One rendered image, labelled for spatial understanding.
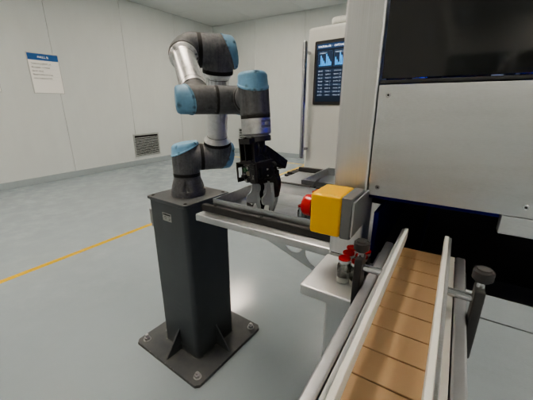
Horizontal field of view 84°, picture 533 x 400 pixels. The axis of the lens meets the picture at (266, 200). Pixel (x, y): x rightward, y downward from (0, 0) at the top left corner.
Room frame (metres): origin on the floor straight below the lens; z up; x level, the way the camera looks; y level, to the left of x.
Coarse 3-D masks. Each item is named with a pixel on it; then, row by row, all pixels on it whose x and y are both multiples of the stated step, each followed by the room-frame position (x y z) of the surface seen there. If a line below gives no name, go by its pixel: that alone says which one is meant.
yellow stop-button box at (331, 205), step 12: (324, 192) 0.48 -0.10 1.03; (336, 192) 0.48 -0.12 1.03; (348, 192) 0.48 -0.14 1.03; (360, 192) 0.48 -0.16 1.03; (312, 204) 0.48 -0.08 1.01; (324, 204) 0.46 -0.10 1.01; (336, 204) 0.45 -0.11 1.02; (348, 204) 0.44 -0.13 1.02; (312, 216) 0.48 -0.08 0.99; (324, 216) 0.46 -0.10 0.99; (336, 216) 0.45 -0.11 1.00; (348, 216) 0.44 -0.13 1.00; (312, 228) 0.48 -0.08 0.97; (324, 228) 0.46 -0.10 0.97; (336, 228) 0.45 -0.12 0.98; (348, 228) 0.44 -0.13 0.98
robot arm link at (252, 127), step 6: (246, 120) 0.75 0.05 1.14; (252, 120) 0.74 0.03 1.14; (258, 120) 0.74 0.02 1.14; (264, 120) 0.75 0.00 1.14; (246, 126) 0.75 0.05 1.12; (252, 126) 0.74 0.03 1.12; (258, 126) 0.74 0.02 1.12; (264, 126) 0.75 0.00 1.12; (246, 132) 0.75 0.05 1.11; (252, 132) 0.74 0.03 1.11; (258, 132) 0.74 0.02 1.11; (264, 132) 0.74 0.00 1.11; (270, 132) 0.77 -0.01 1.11
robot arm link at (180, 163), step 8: (176, 144) 1.24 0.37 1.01; (184, 144) 1.23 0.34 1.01; (192, 144) 1.24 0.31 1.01; (200, 144) 1.28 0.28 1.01; (176, 152) 1.22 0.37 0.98; (184, 152) 1.22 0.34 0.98; (192, 152) 1.24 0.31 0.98; (200, 152) 1.25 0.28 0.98; (176, 160) 1.23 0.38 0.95; (184, 160) 1.22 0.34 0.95; (192, 160) 1.23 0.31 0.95; (200, 160) 1.24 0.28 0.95; (176, 168) 1.23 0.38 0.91; (184, 168) 1.22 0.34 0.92; (192, 168) 1.23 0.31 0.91; (200, 168) 1.26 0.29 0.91
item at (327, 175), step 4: (328, 168) 1.25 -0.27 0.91; (332, 168) 1.24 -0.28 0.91; (316, 172) 1.15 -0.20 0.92; (320, 172) 1.18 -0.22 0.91; (324, 172) 1.21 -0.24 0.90; (328, 172) 1.25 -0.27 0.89; (332, 172) 1.24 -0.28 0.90; (308, 176) 1.08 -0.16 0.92; (312, 176) 1.10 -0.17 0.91; (316, 176) 1.14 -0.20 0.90; (320, 176) 1.18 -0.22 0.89; (324, 176) 1.22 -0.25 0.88; (328, 176) 1.22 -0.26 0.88; (332, 176) 1.22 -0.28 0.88; (304, 180) 1.03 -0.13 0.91; (308, 180) 1.02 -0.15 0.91; (312, 180) 1.11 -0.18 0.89; (320, 180) 1.15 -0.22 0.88; (324, 180) 1.15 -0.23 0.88; (328, 180) 1.15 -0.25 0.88; (332, 180) 1.15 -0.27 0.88; (304, 184) 1.03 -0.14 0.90; (308, 184) 1.02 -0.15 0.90; (312, 184) 1.01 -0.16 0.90; (316, 184) 1.00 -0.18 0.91; (320, 184) 0.99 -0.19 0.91; (324, 184) 0.99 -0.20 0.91; (332, 184) 0.97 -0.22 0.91
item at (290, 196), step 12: (240, 192) 0.91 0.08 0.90; (264, 192) 0.98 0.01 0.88; (288, 192) 0.97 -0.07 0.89; (300, 192) 0.94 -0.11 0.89; (216, 204) 0.80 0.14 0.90; (228, 204) 0.78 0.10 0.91; (240, 204) 0.76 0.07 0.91; (288, 204) 0.85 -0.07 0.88; (276, 216) 0.69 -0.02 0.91; (288, 216) 0.67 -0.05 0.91
